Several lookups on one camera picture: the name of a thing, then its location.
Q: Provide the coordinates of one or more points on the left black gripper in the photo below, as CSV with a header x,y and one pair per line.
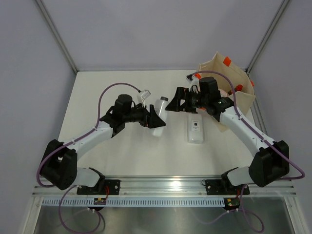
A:
x,y
153,120

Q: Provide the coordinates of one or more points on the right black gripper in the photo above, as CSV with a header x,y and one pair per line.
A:
x,y
181,94

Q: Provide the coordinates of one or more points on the peach bottle pink cap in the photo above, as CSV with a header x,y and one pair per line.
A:
x,y
223,93

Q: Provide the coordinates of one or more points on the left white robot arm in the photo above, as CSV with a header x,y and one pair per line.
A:
x,y
59,164

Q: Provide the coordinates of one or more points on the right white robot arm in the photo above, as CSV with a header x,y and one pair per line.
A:
x,y
270,158

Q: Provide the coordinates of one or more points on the white rectangular bottle black cap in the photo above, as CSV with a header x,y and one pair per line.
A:
x,y
195,133

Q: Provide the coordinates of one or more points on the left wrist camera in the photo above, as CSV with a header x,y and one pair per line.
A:
x,y
142,96

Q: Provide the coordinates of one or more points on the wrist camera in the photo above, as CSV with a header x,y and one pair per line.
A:
x,y
142,96
194,82

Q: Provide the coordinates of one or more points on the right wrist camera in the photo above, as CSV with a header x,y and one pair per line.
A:
x,y
194,82

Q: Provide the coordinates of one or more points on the aluminium mounting rail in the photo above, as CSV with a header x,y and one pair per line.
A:
x,y
189,186

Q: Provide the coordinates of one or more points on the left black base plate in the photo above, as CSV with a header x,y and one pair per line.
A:
x,y
111,187

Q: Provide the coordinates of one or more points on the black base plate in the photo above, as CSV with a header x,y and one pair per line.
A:
x,y
111,187
215,187

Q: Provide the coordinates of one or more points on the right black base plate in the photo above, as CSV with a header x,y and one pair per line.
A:
x,y
215,187

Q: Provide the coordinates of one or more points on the white slotted cable duct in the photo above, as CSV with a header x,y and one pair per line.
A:
x,y
135,202

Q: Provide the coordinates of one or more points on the left aluminium frame post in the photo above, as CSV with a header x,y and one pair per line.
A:
x,y
48,20

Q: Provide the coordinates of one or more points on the aluminium frame post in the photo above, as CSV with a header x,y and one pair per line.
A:
x,y
270,30
48,20

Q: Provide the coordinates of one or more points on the right aluminium frame post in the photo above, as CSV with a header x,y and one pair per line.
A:
x,y
270,30

